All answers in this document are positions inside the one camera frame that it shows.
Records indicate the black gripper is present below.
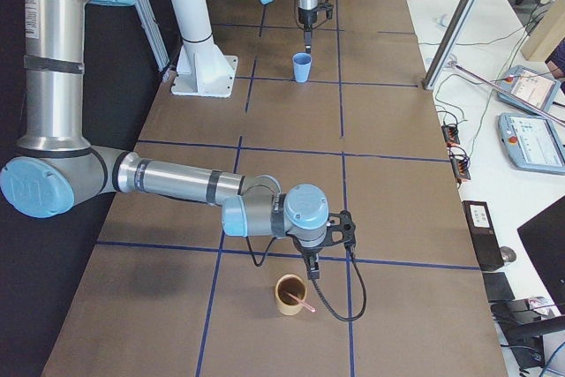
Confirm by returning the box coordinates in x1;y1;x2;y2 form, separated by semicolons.
298;0;319;54
294;236;326;280

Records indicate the blue ribbed plastic cup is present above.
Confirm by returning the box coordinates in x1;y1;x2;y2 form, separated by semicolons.
292;52;313;83

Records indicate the bamboo brown cup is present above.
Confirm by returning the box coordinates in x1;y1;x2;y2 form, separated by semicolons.
274;274;307;316

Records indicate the black box with label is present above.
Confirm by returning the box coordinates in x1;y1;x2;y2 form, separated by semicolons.
462;200;504;272

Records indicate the black monitor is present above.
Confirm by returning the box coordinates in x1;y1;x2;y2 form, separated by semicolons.
517;201;565;313

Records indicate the teach pendant far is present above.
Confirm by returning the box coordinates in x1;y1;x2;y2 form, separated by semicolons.
499;64;561;112

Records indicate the teach pendant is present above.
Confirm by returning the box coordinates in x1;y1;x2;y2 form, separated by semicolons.
498;113;564;175
499;64;561;112

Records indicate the teach pendant near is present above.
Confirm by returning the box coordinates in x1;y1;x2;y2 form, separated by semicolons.
498;113;564;175

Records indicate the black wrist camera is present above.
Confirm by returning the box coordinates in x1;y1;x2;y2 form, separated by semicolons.
326;210;357;250
318;0;334;20

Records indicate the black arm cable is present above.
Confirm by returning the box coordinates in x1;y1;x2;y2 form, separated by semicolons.
245;235;368;322

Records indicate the white pedestal column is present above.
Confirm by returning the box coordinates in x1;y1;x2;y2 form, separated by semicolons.
171;0;238;98

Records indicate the aluminium frame post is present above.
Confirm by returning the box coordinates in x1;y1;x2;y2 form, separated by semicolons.
423;0;477;90

